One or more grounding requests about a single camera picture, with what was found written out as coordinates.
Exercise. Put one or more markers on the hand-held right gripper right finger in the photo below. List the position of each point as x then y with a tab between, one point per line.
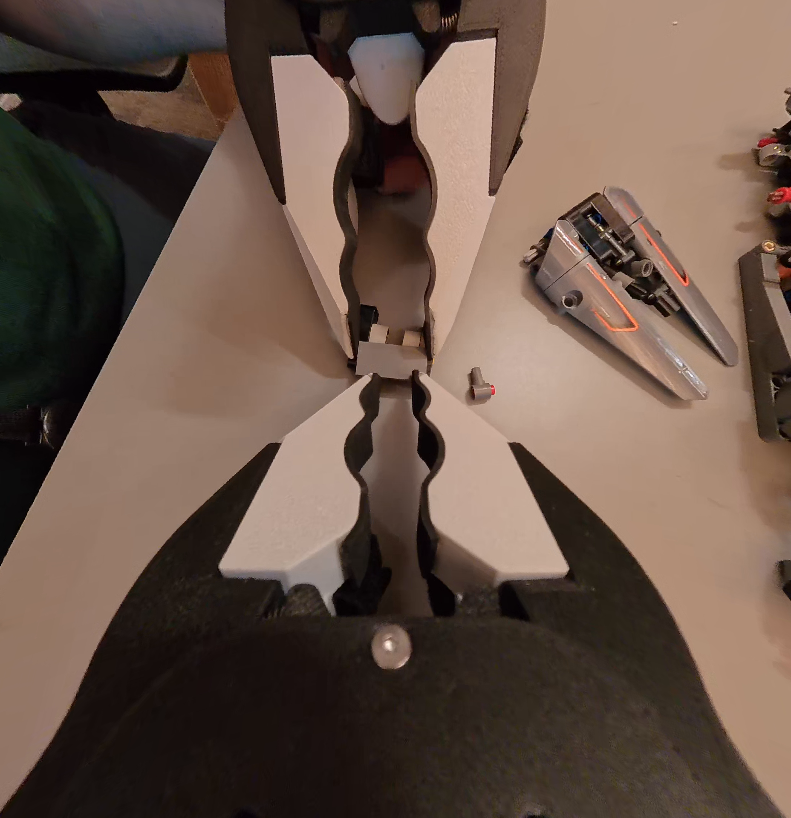
491	511

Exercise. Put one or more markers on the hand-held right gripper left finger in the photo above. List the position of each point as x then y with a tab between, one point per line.
293	511

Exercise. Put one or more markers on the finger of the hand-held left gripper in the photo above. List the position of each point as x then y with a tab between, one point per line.
306	128
462	128

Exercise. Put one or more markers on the small grey lego connector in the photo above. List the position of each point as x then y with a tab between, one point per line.
480	386

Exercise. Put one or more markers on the grey plate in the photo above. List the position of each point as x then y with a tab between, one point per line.
389	358

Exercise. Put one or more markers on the small yellow-axle lego assembly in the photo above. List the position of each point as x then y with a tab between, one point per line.
376	332

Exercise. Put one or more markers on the grey pointed lego wing assembly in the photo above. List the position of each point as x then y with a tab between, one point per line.
625	300

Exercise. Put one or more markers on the partly built lego model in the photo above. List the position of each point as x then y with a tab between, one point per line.
776	307

